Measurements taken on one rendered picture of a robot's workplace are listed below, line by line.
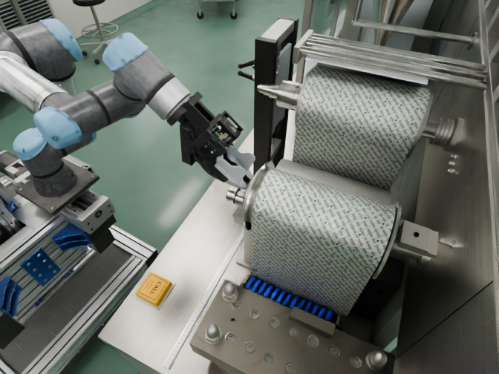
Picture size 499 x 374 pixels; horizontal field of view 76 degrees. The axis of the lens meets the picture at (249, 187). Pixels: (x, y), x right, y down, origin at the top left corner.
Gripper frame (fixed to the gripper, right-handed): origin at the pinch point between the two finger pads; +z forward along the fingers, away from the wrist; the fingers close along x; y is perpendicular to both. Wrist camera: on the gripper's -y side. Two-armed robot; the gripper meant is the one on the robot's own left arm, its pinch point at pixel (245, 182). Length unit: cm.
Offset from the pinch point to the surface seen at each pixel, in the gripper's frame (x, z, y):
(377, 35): 67, 5, 15
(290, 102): 19.7, -4.2, 8.2
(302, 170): 10.3, 8.1, 5.0
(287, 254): -8.4, 14.5, 3.5
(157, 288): -17.9, 7.2, -36.6
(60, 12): 228, -212, -293
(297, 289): -8.3, 25.4, -3.9
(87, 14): 265, -203, -303
